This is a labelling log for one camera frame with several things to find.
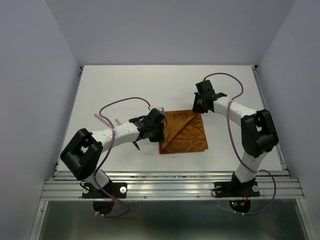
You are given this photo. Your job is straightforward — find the orange brown cloth napkin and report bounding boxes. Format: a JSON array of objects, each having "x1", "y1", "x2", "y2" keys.
[{"x1": 159, "y1": 110, "x2": 209, "y2": 155}]

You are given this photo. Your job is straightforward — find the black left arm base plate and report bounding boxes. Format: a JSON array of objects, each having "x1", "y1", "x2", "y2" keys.
[{"x1": 80, "y1": 182, "x2": 128, "y2": 199}]

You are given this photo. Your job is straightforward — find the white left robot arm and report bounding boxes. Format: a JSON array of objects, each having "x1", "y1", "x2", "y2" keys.
[{"x1": 60, "y1": 107, "x2": 166, "y2": 197}]

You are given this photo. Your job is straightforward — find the pink handled fork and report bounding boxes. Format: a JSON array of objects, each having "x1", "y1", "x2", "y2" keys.
[{"x1": 94, "y1": 113, "x2": 112, "y2": 129}]

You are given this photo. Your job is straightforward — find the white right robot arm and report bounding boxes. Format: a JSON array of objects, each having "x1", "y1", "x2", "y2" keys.
[{"x1": 192, "y1": 80, "x2": 279, "y2": 195}]

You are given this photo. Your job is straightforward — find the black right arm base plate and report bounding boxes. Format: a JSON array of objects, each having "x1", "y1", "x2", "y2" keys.
[{"x1": 211, "y1": 180, "x2": 260, "y2": 198}]

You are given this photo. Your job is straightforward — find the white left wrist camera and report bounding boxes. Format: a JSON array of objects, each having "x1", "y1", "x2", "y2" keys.
[{"x1": 157, "y1": 107, "x2": 165, "y2": 113}]

